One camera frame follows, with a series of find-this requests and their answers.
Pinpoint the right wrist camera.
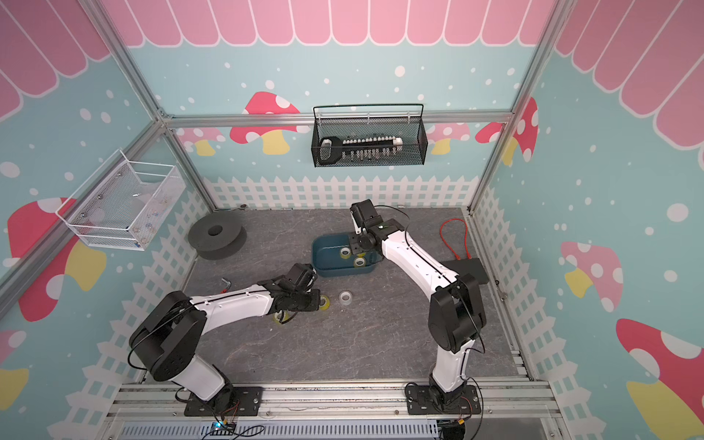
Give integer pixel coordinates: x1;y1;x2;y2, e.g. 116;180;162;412
350;199;383;235

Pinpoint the black socket wrench set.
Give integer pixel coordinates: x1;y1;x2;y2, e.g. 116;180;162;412
317;137;403;166

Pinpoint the white wire mesh basket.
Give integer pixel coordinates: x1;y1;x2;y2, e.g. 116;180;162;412
55;150;186;251

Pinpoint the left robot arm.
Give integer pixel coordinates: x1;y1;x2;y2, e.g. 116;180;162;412
128;264;321;403

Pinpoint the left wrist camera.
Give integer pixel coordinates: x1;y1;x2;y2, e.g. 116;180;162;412
286;263;317;290

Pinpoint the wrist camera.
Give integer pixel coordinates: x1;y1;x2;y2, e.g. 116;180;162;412
350;199;383;235
286;263;317;290

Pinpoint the green circuit board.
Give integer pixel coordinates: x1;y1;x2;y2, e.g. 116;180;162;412
209;422;236;436

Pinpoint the white transparent tape roll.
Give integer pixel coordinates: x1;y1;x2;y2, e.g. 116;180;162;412
339;291;353;305

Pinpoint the black wire mesh basket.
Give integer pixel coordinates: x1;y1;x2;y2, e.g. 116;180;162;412
311;104;428;168

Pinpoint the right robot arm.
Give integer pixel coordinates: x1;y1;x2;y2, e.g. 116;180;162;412
353;216;486;402

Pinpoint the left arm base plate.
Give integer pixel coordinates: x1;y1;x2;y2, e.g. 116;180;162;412
184;385;264;418

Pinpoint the teal plastic storage box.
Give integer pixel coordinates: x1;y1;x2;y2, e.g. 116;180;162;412
312;233;382;278

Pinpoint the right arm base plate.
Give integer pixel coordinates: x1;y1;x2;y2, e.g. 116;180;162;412
404;382;482;416

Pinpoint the black flat box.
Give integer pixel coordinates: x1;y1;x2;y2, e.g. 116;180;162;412
444;258;490;285

